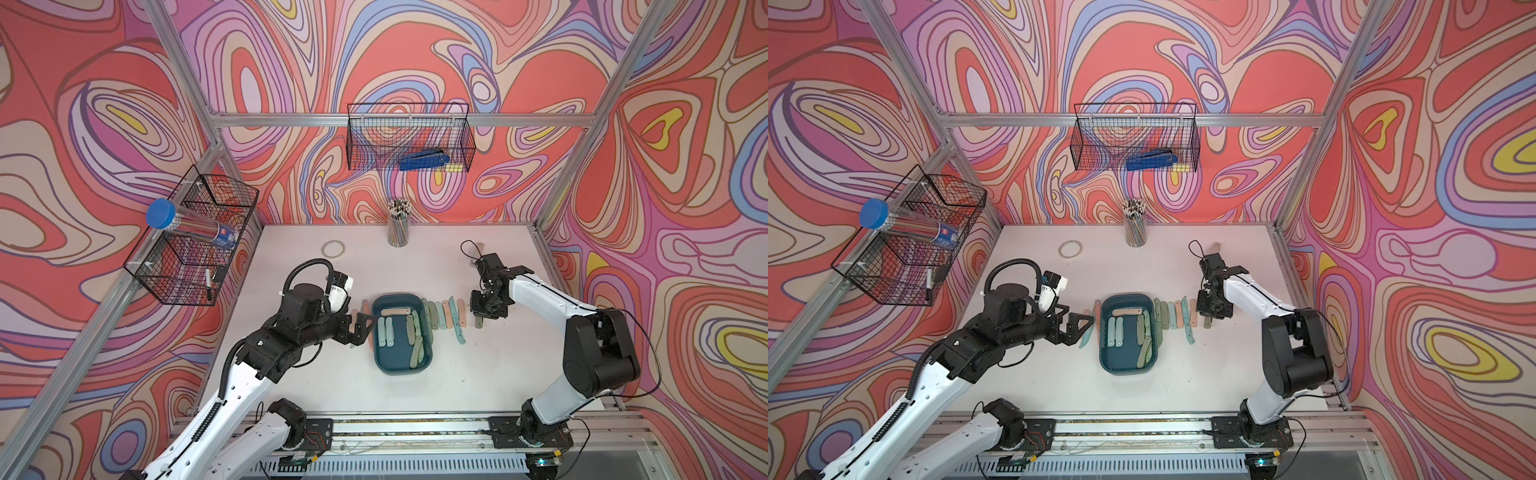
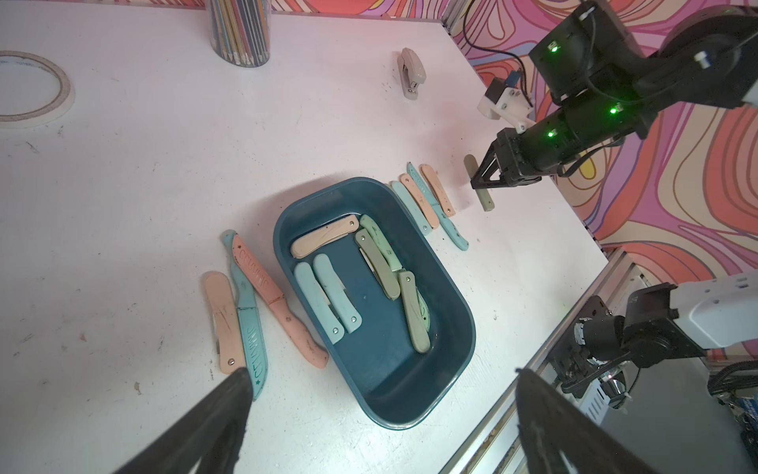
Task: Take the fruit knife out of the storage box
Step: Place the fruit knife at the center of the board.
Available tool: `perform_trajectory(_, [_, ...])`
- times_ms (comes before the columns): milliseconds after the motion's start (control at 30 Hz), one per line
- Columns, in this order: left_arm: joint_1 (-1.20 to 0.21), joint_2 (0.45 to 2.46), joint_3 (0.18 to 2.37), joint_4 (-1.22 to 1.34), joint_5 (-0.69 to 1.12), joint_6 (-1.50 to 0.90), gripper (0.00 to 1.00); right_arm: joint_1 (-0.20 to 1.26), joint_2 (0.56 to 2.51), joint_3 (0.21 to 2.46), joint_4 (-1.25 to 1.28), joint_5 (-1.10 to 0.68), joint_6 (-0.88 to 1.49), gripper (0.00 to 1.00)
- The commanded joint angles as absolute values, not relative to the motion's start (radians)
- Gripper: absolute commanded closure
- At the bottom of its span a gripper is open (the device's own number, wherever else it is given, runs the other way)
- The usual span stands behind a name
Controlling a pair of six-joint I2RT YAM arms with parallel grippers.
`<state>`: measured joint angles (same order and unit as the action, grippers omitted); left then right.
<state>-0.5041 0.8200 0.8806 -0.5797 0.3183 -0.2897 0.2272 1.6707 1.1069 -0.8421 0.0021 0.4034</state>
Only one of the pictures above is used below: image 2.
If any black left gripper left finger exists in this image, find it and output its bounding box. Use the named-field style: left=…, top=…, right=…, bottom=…
left=118, top=367, right=254, bottom=473

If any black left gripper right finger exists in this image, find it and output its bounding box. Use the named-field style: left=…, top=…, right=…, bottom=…
left=515, top=369, right=655, bottom=473

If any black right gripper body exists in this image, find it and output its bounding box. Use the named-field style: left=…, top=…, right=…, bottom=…
left=471, top=100, right=651, bottom=190

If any pink folding knife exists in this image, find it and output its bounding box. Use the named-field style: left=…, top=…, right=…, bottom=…
left=420, top=164, right=456, bottom=217
left=203, top=271, right=247, bottom=375
left=290, top=214, right=359, bottom=260
left=400, top=173, right=440, bottom=229

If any light blue ceramic fruit knife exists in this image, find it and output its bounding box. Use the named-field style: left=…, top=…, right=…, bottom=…
left=221, top=230, right=268, bottom=400

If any light blue folding knife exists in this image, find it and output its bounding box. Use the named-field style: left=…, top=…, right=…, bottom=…
left=389, top=181, right=432, bottom=236
left=294, top=262, right=345, bottom=344

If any pink ceramic fruit knife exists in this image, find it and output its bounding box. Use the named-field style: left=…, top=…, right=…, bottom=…
left=232, top=234, right=329, bottom=369

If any olive green folding knife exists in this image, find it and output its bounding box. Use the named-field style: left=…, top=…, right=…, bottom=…
left=398, top=270, right=432, bottom=354

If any light blue sheathed knife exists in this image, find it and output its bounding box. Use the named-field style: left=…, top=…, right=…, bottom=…
left=313, top=254, right=362, bottom=334

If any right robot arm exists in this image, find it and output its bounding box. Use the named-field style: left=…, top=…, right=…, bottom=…
left=462, top=1, right=757, bottom=395

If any pale green fruit knife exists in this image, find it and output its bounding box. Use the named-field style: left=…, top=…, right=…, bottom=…
left=359, top=214, right=403, bottom=272

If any teal plastic storage box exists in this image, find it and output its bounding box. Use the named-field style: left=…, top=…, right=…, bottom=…
left=272, top=177, right=476, bottom=430

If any pencil holder cup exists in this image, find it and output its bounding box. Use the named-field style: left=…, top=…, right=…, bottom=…
left=205, top=0, right=272, bottom=68

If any masking tape roll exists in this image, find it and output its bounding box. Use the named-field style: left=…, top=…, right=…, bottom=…
left=1, top=51, right=76, bottom=130

